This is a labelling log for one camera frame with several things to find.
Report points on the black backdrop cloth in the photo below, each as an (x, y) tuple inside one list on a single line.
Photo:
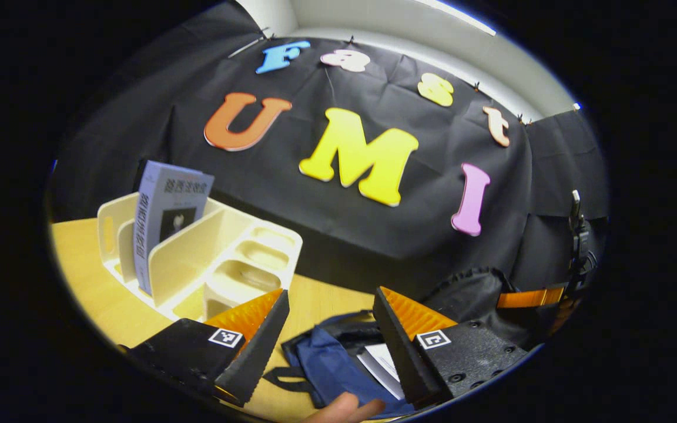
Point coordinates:
[(421, 235)]

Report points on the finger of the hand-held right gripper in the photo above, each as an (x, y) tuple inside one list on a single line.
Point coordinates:
[(529, 298)]

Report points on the blue schoolbag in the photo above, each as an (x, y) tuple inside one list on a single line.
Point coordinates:
[(327, 364)]

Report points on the cream plastic bookshelf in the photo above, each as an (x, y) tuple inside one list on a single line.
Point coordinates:
[(197, 252)]

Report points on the lavender book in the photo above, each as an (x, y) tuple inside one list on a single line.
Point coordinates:
[(162, 194)]

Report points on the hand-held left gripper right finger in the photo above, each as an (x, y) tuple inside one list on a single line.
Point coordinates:
[(400, 352)]

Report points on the ceiling light panel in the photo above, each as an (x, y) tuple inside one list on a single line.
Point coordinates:
[(456, 14)]

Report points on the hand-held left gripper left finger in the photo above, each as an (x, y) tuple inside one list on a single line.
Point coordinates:
[(259, 352)]

